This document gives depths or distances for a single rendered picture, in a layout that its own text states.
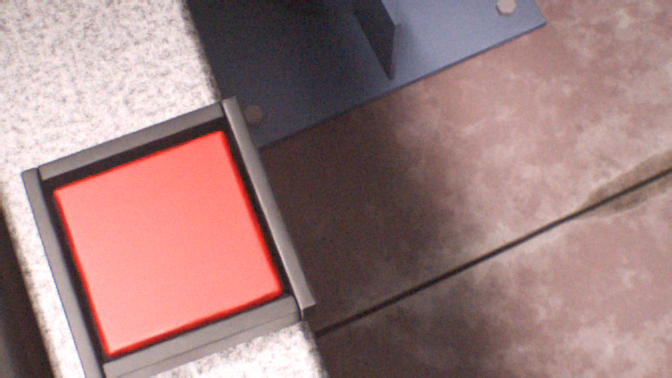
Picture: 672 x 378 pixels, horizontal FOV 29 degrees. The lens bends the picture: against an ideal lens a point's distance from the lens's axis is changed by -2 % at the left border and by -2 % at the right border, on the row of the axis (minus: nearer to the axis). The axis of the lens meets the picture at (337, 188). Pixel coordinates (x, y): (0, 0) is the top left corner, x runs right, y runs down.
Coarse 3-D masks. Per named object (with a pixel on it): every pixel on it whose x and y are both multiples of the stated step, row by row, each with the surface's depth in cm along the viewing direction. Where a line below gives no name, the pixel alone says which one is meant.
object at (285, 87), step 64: (192, 0) 145; (256, 0) 146; (320, 0) 142; (384, 0) 131; (448, 0) 146; (512, 0) 145; (256, 64) 144; (320, 64) 144; (384, 64) 142; (448, 64) 144; (256, 128) 141
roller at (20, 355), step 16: (0, 272) 44; (0, 288) 44; (0, 304) 43; (0, 320) 43; (16, 320) 44; (0, 336) 42; (16, 336) 43; (0, 352) 42; (16, 352) 43; (0, 368) 42; (16, 368) 42
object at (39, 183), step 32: (160, 128) 43; (192, 128) 43; (224, 128) 44; (64, 160) 42; (96, 160) 42; (128, 160) 43; (256, 160) 42; (32, 192) 42; (256, 192) 42; (64, 256) 41; (288, 256) 41; (64, 288) 41; (288, 288) 42; (224, 320) 41; (256, 320) 40; (288, 320) 41; (96, 352) 40; (160, 352) 40; (192, 352) 41
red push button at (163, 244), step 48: (192, 144) 43; (96, 192) 42; (144, 192) 42; (192, 192) 42; (240, 192) 42; (96, 240) 42; (144, 240) 42; (192, 240) 42; (240, 240) 42; (96, 288) 41; (144, 288) 41; (192, 288) 41; (240, 288) 41; (144, 336) 41
